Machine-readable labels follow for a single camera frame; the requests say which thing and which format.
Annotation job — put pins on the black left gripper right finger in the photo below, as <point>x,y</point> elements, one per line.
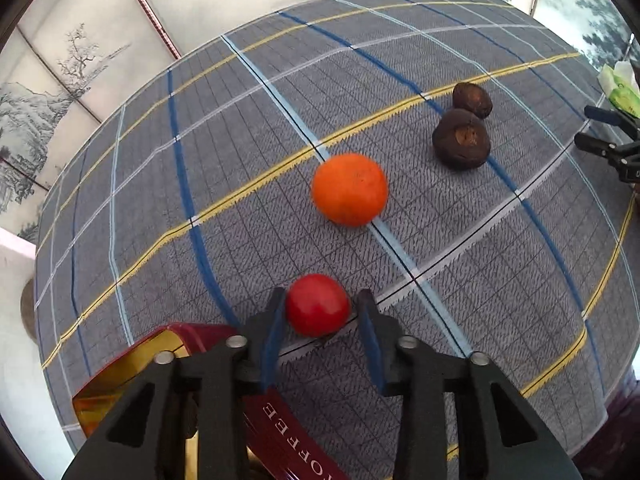
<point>500,435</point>

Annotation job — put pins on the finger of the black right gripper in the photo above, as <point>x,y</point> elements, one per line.
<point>592,145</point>
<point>616,118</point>

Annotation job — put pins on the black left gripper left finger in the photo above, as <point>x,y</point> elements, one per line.
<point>182,385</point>

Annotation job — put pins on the red tomato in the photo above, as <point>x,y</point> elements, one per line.
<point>316,306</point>

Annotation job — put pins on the green white packet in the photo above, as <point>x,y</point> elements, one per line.
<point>620,87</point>

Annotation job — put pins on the red gold coffee tin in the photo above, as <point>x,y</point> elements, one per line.
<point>278,447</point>

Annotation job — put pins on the small brown fruit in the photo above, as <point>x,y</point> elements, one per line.
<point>473,98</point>

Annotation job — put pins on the large brown fruit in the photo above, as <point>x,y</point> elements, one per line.
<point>460,140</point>

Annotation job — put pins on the grey plaid tablecloth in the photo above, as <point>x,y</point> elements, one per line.
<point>422,149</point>

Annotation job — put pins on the grey round cushion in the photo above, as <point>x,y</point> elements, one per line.
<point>27,308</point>

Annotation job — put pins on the large orange tangerine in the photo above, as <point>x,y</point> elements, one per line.
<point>349,189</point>

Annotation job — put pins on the painted folding screen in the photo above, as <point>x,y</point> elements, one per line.
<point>68,64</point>

